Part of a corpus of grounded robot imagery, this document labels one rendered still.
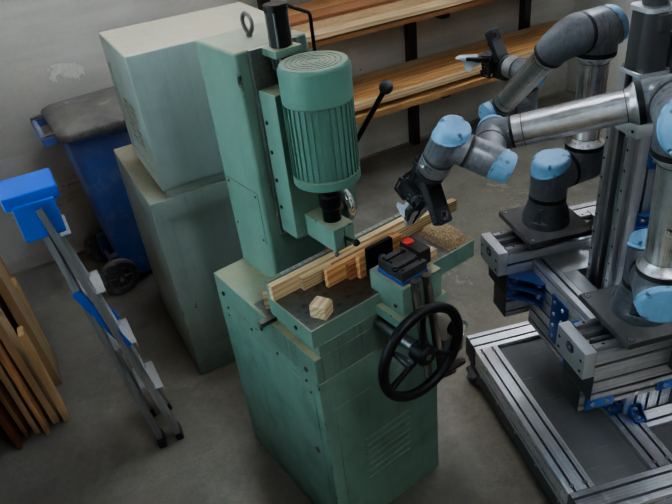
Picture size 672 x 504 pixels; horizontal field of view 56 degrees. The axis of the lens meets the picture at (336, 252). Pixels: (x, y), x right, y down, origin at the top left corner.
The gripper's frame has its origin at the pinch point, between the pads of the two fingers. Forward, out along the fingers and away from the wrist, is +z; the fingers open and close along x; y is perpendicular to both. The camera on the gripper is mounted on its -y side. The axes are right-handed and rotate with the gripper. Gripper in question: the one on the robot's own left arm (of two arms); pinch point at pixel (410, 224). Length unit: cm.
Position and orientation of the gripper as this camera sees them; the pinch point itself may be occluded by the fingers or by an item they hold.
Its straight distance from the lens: 165.2
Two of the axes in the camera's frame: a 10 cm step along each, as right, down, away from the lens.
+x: -7.9, 4.0, -4.6
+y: -5.7, -7.5, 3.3
